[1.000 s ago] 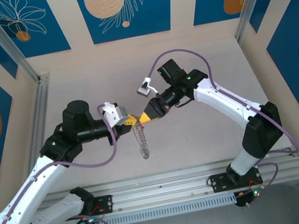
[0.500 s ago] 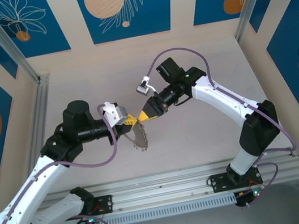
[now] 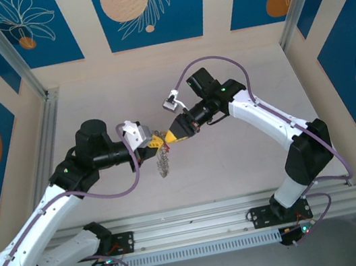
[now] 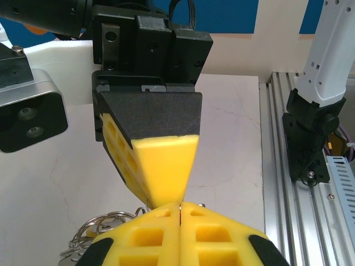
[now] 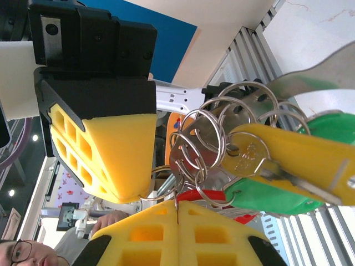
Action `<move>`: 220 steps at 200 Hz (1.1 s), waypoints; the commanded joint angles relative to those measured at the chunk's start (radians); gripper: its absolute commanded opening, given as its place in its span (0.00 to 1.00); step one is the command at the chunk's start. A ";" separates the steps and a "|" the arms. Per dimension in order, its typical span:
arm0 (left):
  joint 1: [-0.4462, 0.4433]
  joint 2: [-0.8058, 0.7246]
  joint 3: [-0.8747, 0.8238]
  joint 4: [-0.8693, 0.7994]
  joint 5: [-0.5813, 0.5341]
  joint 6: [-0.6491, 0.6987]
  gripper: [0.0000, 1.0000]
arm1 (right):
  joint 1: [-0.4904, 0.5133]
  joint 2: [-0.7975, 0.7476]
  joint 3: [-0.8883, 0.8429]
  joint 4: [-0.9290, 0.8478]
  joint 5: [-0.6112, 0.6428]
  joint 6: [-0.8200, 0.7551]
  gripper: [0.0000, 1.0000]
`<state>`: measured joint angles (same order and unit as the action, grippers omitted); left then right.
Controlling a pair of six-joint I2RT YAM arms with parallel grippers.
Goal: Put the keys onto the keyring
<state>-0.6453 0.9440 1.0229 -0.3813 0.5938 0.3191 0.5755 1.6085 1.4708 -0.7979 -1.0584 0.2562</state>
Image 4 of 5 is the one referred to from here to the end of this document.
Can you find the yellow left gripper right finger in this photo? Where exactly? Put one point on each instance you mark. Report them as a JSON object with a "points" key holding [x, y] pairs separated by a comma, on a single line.
{"points": [[222, 221]]}

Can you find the yellow tagged key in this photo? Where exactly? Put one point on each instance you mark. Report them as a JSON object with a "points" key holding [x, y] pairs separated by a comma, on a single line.
{"points": [[91, 232]]}

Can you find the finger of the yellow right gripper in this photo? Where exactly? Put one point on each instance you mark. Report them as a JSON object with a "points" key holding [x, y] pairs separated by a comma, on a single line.
{"points": [[166, 166], [114, 145]]}

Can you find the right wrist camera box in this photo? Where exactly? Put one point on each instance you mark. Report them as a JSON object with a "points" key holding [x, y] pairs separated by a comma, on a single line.
{"points": [[33, 116]]}

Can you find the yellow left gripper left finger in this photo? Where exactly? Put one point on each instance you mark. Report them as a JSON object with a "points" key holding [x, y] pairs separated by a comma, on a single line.
{"points": [[149, 224]]}

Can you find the blue floral wall poster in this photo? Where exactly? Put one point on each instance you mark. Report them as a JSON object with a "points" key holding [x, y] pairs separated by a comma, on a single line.
{"points": [[227, 16], [310, 16]]}

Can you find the aluminium table rail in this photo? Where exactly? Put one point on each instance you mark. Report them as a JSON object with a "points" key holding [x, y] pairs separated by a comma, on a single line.
{"points": [[277, 166]]}

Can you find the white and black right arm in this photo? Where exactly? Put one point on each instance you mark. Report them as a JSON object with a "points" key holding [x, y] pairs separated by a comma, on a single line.
{"points": [[324, 55]]}

